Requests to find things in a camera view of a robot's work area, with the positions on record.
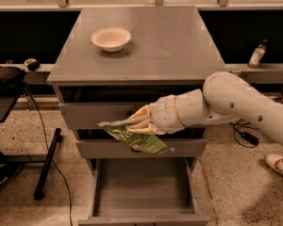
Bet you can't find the grey middle drawer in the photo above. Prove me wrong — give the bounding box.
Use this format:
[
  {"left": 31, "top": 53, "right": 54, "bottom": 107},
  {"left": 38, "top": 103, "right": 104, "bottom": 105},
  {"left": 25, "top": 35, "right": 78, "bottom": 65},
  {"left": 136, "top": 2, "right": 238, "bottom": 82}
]
[{"left": 75, "top": 128, "right": 207, "bottom": 158}]

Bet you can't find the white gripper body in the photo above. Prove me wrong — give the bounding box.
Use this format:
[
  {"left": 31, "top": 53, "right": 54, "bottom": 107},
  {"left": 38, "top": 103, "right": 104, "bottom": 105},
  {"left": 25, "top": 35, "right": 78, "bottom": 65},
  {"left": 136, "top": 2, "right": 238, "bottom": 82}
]
[{"left": 150, "top": 95, "right": 184, "bottom": 135}]

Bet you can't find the black cable left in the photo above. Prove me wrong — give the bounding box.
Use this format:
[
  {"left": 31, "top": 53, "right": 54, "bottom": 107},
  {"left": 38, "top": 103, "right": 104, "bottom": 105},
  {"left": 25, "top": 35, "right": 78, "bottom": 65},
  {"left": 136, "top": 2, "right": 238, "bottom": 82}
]
[{"left": 23, "top": 86, "right": 74, "bottom": 226}]

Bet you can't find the clear plastic bottle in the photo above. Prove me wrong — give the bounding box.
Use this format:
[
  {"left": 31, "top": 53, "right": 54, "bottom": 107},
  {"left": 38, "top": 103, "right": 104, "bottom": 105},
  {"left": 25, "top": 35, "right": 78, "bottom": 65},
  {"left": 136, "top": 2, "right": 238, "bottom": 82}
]
[{"left": 248, "top": 40, "right": 268, "bottom": 69}]

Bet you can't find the grey open bottom drawer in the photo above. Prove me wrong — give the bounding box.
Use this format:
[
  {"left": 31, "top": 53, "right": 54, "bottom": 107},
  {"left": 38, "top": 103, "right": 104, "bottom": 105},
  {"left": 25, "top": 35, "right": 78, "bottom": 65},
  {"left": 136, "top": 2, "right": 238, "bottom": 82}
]
[{"left": 78, "top": 157, "right": 209, "bottom": 226}]

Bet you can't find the yellow black tape measure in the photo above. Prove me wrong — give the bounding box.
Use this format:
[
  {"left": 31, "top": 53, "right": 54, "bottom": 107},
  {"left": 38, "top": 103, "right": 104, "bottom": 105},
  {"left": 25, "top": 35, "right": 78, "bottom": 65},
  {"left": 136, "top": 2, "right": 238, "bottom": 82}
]
[{"left": 24, "top": 58, "right": 40, "bottom": 71}]

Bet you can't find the green jalapeno chip bag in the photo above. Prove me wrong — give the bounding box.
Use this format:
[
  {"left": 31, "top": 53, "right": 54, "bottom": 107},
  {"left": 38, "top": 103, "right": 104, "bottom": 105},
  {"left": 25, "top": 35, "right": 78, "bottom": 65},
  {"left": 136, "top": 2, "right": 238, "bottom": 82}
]
[{"left": 98, "top": 120, "right": 171, "bottom": 153}]

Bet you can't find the black device on stand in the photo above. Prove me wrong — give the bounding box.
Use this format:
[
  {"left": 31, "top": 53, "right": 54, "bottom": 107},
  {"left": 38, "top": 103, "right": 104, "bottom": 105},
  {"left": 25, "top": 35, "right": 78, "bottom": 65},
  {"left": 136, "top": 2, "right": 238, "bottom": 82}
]
[{"left": 0, "top": 66, "right": 25, "bottom": 97}]

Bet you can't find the black top drawer handle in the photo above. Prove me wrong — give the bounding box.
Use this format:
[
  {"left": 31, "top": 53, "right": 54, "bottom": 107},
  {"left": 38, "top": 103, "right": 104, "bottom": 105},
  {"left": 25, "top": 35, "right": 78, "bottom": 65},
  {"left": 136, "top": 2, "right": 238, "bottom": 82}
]
[{"left": 126, "top": 110, "right": 132, "bottom": 117}]

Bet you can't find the black stand leg left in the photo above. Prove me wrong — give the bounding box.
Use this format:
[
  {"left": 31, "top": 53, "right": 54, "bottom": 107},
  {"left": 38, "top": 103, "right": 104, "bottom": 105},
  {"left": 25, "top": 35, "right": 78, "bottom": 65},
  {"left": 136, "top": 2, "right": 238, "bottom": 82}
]
[{"left": 34, "top": 128, "right": 62, "bottom": 201}]

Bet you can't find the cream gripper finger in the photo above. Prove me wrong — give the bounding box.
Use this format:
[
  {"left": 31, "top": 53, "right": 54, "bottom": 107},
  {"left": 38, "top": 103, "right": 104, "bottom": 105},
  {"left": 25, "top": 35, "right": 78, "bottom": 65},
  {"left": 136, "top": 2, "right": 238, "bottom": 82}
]
[
  {"left": 129, "top": 105, "right": 151, "bottom": 121},
  {"left": 126, "top": 119, "right": 157, "bottom": 135}
]

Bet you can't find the black power adapter with cable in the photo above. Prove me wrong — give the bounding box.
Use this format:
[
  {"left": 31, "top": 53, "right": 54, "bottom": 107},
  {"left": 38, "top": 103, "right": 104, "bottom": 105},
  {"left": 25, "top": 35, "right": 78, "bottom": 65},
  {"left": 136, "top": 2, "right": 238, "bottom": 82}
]
[{"left": 230, "top": 120, "right": 259, "bottom": 148}]

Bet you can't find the grey drawer cabinet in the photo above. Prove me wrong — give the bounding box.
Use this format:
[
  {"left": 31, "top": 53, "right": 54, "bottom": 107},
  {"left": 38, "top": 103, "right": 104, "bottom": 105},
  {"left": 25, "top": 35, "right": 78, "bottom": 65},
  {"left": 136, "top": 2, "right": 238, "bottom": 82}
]
[{"left": 46, "top": 5, "right": 233, "bottom": 174}]

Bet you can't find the white paper bowl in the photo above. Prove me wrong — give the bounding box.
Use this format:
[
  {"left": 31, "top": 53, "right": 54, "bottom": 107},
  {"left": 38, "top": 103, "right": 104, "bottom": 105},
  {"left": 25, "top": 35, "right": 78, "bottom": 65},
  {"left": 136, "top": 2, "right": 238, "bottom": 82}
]
[{"left": 91, "top": 27, "right": 131, "bottom": 53}]

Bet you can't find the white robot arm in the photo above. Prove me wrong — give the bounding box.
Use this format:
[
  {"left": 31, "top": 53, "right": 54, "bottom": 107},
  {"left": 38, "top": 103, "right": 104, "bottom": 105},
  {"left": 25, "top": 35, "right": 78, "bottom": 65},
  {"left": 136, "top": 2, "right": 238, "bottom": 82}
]
[{"left": 127, "top": 72, "right": 283, "bottom": 146}]

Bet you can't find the grey top drawer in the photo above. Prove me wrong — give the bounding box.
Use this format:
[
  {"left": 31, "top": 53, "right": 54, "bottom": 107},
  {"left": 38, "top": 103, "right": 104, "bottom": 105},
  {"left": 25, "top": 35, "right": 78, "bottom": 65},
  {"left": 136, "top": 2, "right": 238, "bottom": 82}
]
[{"left": 58, "top": 89, "right": 223, "bottom": 130}]

